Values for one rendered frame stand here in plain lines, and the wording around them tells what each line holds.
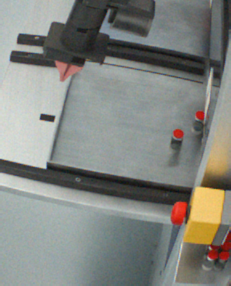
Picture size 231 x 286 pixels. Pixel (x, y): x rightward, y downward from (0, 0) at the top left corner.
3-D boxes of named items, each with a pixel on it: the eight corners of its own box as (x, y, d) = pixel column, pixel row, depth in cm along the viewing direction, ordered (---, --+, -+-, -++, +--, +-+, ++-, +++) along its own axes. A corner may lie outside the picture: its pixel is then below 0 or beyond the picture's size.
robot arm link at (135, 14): (99, -46, 124) (91, -19, 119) (165, -30, 126) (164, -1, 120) (79, 0, 133) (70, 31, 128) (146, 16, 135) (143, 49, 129)
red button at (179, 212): (192, 212, 138) (197, 198, 135) (189, 230, 135) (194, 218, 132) (171, 210, 138) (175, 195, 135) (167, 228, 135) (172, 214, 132)
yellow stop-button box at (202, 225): (225, 214, 140) (235, 190, 134) (220, 246, 135) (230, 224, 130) (185, 210, 140) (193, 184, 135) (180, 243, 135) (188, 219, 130)
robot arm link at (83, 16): (81, -19, 127) (75, 0, 124) (122, -11, 128) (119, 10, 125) (70, 7, 132) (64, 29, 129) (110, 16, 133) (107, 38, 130)
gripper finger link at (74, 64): (71, 97, 140) (87, 59, 133) (31, 86, 139) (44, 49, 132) (79, 68, 144) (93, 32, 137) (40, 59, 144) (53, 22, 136)
